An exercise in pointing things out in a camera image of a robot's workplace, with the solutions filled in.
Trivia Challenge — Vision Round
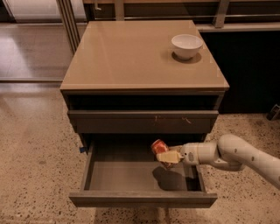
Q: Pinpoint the white ceramic bowl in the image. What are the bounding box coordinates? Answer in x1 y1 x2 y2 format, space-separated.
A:
171 34 203 60

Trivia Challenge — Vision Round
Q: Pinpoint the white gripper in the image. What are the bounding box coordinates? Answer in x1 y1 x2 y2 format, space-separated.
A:
157 143 219 165

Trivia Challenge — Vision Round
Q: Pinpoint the small dark floor object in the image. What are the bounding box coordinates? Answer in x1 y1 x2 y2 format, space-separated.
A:
266 104 280 121

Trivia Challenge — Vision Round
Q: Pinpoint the metal railing frame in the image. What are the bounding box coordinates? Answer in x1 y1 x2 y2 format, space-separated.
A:
56 0 280 51

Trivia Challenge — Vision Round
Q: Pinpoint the closed grey top drawer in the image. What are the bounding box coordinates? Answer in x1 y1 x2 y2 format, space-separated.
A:
67 110 219 134

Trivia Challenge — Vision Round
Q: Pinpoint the open grey middle drawer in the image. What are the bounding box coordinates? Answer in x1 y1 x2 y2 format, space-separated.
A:
69 142 217 208

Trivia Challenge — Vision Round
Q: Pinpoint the blue tape piece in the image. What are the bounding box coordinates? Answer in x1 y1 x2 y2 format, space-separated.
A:
79 147 86 153

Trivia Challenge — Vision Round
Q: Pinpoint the red coke can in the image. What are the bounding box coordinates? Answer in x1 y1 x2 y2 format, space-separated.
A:
151 139 175 169

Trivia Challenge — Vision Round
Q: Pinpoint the grey drawer cabinet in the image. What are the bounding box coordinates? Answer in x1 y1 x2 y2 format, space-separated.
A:
60 20 229 147

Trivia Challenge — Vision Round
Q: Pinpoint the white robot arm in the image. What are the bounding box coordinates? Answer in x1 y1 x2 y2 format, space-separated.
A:
156 134 280 189

